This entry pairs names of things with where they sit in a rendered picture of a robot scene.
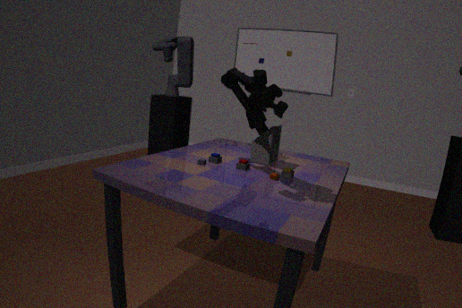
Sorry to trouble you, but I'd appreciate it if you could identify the blue button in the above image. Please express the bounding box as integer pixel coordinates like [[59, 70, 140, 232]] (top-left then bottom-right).
[[209, 153, 222, 164]]

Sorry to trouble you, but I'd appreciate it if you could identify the red button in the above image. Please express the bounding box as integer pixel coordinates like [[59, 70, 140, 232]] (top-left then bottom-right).
[[236, 159, 250, 170]]

